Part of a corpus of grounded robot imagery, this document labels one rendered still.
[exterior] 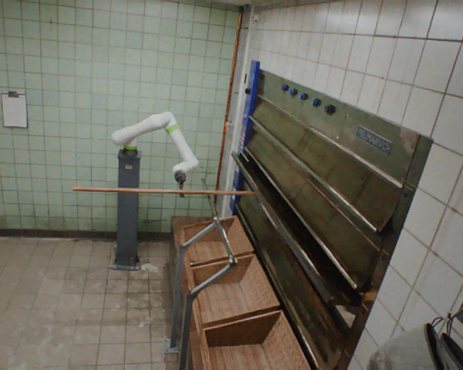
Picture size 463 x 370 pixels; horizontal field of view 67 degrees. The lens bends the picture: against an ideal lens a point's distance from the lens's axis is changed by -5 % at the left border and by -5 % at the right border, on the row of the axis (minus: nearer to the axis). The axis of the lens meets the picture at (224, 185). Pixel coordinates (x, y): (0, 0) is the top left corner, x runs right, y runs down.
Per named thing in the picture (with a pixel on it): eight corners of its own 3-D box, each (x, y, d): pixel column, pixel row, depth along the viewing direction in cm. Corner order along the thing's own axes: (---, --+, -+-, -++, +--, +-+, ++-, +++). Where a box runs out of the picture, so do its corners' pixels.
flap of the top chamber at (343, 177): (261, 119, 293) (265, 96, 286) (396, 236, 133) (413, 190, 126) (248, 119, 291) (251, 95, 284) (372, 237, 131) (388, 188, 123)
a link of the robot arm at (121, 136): (106, 134, 302) (154, 112, 278) (118, 130, 317) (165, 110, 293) (112, 149, 305) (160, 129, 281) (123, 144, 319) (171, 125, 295)
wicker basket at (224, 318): (249, 282, 278) (255, 253, 267) (273, 338, 228) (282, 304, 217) (187, 284, 266) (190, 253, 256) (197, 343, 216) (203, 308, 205)
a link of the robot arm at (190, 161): (168, 135, 309) (167, 134, 298) (180, 128, 309) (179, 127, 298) (189, 172, 313) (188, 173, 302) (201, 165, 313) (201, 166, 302)
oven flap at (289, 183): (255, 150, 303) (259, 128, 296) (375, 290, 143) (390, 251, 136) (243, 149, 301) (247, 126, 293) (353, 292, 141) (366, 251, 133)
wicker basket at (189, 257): (232, 241, 331) (237, 214, 320) (249, 280, 281) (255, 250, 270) (179, 241, 319) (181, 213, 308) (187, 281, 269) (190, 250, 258)
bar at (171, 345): (191, 287, 352) (204, 176, 307) (214, 406, 238) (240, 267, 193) (159, 287, 344) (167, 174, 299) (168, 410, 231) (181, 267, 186)
